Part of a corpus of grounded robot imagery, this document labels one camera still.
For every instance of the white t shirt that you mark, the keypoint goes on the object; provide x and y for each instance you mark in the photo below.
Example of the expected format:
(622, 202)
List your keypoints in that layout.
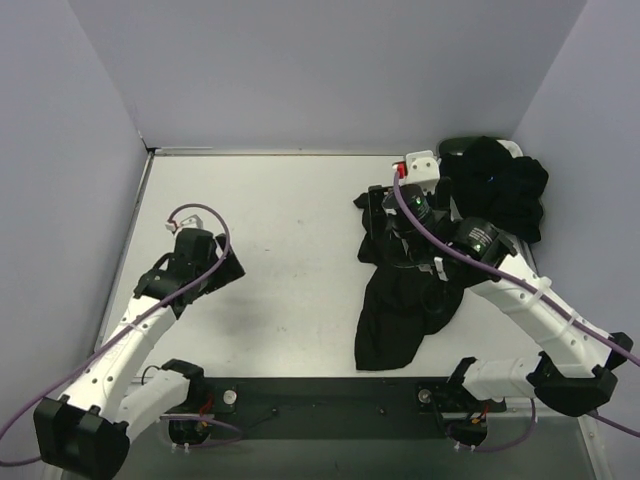
(512, 147)

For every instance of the dark grey plastic basket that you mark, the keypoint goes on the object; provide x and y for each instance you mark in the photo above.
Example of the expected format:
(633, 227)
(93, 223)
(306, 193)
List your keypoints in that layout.
(457, 145)

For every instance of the black t shirt pile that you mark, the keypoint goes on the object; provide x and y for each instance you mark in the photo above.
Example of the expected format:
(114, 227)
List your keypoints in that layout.
(489, 183)

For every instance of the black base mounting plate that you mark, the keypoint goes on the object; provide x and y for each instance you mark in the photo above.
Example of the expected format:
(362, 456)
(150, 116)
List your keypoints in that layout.
(366, 408)

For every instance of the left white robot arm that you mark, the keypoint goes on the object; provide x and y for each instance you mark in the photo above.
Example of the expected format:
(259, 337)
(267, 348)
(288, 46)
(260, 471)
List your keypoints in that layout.
(89, 428)

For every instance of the black printed t shirt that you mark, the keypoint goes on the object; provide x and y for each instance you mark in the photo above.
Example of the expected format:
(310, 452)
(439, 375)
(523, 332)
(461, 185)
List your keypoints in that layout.
(400, 306)

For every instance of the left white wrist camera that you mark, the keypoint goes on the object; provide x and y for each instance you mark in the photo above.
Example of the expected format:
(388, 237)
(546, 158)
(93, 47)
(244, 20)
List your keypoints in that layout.
(175, 226)

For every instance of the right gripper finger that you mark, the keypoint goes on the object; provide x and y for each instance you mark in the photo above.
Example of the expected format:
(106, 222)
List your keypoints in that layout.
(443, 194)
(378, 224)

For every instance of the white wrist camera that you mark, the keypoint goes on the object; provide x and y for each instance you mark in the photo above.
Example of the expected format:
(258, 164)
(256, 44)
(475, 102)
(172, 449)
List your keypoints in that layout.
(175, 226)
(420, 168)

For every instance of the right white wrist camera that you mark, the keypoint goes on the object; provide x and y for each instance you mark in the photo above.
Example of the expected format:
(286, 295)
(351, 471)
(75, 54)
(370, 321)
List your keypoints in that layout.
(420, 168)

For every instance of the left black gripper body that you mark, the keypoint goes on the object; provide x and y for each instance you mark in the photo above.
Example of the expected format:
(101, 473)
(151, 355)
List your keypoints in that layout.
(226, 265)

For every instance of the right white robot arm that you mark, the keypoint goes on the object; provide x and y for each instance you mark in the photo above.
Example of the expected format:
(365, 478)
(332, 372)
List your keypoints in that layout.
(426, 260)

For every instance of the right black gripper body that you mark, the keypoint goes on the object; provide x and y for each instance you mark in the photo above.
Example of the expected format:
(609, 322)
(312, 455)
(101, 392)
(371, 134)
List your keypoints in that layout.
(377, 209)

